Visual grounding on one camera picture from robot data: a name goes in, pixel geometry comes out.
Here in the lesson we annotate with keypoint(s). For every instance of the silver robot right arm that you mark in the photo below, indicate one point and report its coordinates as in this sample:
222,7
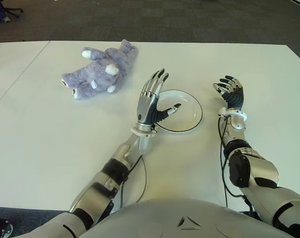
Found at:
261,168

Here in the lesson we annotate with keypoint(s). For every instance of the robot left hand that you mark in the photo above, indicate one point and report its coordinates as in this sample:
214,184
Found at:
146,109

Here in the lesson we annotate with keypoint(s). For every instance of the purple plush doll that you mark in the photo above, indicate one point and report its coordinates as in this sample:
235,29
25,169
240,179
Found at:
100,72

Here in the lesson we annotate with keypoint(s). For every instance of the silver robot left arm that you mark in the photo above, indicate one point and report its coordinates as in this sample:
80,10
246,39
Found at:
100,186

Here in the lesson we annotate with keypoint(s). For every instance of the black office chair base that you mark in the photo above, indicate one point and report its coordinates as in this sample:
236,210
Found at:
14,8

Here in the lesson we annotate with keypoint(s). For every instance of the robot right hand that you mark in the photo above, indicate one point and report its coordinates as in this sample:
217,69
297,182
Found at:
235,95

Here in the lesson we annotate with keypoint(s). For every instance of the white plate black rim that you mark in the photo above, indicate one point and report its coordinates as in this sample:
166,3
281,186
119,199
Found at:
184,116

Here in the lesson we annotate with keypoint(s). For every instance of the white board edge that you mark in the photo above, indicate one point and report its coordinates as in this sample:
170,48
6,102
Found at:
299,2

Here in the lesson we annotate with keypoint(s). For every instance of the silver robot torso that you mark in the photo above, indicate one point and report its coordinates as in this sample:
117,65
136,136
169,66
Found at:
164,218

